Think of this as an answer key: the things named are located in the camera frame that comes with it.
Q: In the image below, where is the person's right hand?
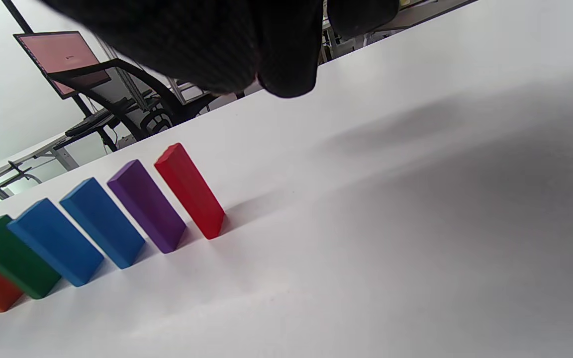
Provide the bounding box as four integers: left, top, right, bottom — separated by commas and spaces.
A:
40, 0, 399, 98

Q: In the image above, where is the red domino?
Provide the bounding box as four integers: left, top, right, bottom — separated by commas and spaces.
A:
154, 143, 226, 240

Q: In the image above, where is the purple domino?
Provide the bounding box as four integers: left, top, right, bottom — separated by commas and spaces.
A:
107, 159, 188, 254

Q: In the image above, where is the blue domino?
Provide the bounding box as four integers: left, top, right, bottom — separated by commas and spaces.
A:
60, 177, 146, 269
7, 198, 105, 287

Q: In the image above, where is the green domino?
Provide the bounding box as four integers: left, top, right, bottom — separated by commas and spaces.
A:
0, 215, 62, 300

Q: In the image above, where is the black office chair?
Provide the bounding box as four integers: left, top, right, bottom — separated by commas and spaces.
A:
47, 59, 245, 142

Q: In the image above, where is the black keyboard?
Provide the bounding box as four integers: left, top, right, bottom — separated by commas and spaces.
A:
65, 110, 115, 138

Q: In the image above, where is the black monitor with pink screen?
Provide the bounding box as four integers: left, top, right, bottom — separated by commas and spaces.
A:
2, 0, 113, 117

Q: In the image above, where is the white desk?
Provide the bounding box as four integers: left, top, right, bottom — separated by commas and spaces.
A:
0, 133, 81, 209

